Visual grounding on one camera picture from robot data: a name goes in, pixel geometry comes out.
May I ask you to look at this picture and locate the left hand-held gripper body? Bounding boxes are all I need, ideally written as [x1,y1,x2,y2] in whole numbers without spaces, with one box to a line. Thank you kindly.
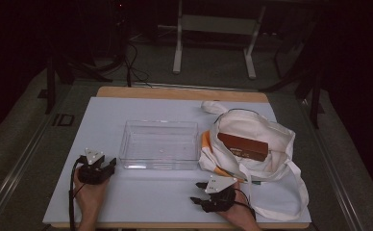
[77,147,117,186]

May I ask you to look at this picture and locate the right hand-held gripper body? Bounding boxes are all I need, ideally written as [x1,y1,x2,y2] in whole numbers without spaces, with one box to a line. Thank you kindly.
[202,174,239,214]

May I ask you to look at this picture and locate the clear plastic container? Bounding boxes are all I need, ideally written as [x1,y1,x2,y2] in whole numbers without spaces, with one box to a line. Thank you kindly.
[118,119,202,171]

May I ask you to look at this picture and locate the brown rectangular box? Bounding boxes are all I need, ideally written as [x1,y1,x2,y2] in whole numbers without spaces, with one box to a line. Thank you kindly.
[216,132,269,163]

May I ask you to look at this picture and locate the cream canvas tote bag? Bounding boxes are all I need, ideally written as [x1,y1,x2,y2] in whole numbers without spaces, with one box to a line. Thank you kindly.
[197,100,311,222]

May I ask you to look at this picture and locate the person's left hand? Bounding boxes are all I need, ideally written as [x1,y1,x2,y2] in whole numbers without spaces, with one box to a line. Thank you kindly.
[73,167,112,216]

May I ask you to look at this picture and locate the person's right hand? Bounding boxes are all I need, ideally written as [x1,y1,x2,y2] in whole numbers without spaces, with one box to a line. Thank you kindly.
[217,181,257,226]

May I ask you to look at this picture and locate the white table mat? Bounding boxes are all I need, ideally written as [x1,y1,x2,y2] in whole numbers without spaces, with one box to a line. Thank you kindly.
[42,96,312,225]

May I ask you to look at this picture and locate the black metal stand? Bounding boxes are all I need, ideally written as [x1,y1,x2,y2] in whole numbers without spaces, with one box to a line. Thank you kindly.
[44,55,113,116]
[259,62,325,130]

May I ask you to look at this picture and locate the wooden table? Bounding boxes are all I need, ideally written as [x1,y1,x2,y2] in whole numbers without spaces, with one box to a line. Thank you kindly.
[50,86,311,230]

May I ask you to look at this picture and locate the white metal stand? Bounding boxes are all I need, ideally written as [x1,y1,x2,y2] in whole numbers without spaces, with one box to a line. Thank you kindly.
[172,0,267,80]

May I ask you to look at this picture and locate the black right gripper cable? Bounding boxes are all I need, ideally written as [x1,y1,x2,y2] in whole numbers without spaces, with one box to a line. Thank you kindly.
[233,188,257,221]

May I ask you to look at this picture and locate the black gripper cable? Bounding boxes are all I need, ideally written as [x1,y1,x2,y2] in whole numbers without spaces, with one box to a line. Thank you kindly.
[233,188,257,221]
[67,157,84,231]

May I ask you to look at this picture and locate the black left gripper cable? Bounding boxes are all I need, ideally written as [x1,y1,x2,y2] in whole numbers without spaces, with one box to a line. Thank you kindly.
[67,157,84,231]

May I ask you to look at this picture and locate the black floor cables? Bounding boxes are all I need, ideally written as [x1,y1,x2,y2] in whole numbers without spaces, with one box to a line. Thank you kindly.
[122,40,154,89]

